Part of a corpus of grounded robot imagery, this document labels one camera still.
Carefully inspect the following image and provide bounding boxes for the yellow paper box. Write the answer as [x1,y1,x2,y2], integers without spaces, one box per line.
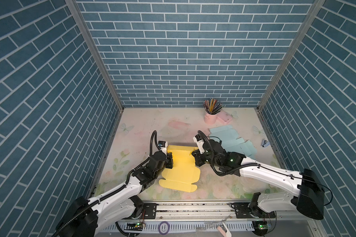
[159,145,200,193]

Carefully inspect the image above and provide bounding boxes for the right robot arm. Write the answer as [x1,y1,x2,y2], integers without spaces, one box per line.
[191,135,325,220]

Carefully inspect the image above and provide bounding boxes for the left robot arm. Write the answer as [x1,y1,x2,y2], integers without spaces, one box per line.
[53,151,173,237]

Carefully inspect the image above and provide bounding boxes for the light blue flat paper box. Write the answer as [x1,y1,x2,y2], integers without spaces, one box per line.
[209,125,257,159]

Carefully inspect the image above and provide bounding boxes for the pink flat paper box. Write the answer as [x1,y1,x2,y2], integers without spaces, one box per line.
[217,111,233,125]

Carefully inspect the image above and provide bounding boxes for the pink metal pencil cup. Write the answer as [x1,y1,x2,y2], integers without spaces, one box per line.
[204,113,217,125]

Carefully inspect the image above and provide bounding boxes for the coloured pencils bundle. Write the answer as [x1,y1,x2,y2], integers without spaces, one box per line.
[203,98,223,115]

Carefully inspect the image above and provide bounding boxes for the white pink clip tool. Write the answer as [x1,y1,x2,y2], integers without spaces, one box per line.
[217,222,232,237]

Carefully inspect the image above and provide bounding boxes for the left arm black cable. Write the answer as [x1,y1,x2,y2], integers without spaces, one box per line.
[51,130,162,237]

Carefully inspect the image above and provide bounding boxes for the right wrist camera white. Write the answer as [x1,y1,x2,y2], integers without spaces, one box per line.
[193,134,204,152]

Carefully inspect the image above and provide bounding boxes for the aluminium corner post right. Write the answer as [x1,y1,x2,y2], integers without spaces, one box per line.
[256,0,327,112]

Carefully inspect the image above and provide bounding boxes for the aluminium corner post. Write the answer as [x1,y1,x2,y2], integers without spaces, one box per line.
[256,0,327,112]
[65,0,125,112]

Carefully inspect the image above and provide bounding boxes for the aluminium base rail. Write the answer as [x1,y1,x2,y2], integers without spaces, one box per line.
[98,199,326,237]

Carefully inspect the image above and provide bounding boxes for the purple tape ring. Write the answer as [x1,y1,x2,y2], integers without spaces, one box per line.
[158,221,171,236]

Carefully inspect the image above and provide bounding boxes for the aluminium corner post left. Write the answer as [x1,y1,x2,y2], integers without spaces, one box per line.
[65,0,125,112]

